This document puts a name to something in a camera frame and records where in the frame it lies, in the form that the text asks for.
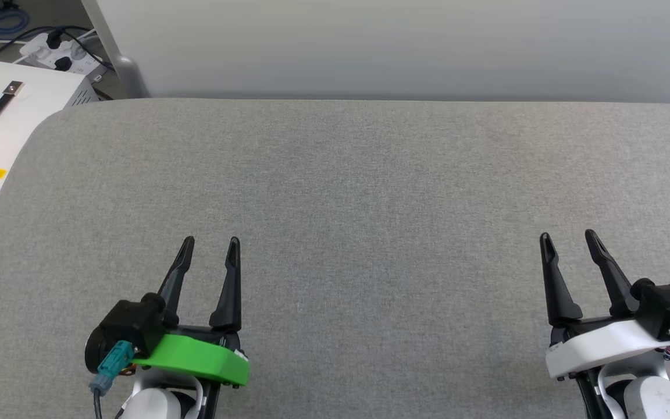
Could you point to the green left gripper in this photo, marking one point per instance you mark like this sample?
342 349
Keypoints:
201 361

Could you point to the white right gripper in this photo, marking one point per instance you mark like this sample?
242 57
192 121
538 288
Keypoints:
597 346

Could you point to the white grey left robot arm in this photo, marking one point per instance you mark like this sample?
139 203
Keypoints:
154 401

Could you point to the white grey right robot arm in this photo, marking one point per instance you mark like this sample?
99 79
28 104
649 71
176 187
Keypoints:
649 396

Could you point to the white power supply box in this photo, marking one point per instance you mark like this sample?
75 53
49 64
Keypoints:
15 116

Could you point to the white power strip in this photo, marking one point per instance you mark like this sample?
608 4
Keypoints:
59 57

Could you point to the white partition screen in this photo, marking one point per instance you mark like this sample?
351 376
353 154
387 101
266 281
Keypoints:
399 46

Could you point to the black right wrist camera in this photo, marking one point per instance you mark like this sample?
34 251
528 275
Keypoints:
669 305

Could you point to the teal left camera connector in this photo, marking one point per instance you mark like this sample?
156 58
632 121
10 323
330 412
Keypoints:
111 364

